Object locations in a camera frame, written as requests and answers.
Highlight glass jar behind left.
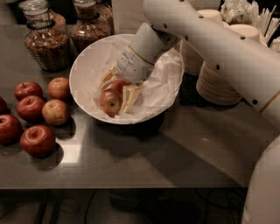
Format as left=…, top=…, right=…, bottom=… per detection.
left=50, top=10, right=67, bottom=32

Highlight glass jar behind right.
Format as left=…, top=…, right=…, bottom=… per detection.
left=96, top=1, right=114, bottom=33

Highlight dark red apple far left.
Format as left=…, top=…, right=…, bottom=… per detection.
left=0, top=115, right=23, bottom=144

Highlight yellowish apple middle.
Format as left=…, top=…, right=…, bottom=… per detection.
left=42, top=99, right=70, bottom=126

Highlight front stack paper bowls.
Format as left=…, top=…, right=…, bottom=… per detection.
left=196, top=24, right=266, bottom=106

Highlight white crumpled paper liner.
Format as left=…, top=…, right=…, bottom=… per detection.
left=91, top=34, right=184, bottom=124

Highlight red apple in bowl front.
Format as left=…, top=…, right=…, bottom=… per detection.
left=98, top=88, right=123, bottom=117

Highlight dark red apple middle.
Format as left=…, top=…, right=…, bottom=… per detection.
left=16, top=95, right=45, bottom=123

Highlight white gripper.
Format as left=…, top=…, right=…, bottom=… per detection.
left=97, top=46, right=154, bottom=113

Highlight dark red apple left edge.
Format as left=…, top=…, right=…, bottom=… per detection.
left=0, top=97, right=8, bottom=114

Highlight glass granola jar right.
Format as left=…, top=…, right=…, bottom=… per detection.
left=70, top=0, right=111, bottom=53

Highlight glass granola jar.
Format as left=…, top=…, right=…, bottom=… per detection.
left=70, top=0, right=111, bottom=53
left=18, top=0, right=70, bottom=72

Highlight stack paper bowls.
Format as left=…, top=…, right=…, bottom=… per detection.
left=179, top=9, right=229, bottom=76
left=196, top=24, right=266, bottom=106

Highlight dark red apple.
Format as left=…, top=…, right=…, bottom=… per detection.
left=14, top=81, right=43, bottom=101
left=0, top=115, right=23, bottom=144
left=16, top=95, right=45, bottom=123

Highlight large white bowl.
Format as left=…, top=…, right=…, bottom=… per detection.
left=68, top=33, right=185, bottom=125

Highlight glass granola jar left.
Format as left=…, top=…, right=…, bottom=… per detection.
left=18, top=0, right=70, bottom=72

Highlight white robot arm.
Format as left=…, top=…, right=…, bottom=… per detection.
left=109, top=0, right=280, bottom=224

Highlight rear stack paper bowls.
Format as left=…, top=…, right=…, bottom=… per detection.
left=179, top=9, right=229, bottom=76

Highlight dark red apple top left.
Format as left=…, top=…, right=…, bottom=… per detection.
left=14, top=81, right=43, bottom=101

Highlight yellowish red apple top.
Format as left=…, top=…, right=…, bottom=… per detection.
left=48, top=77, right=71, bottom=102

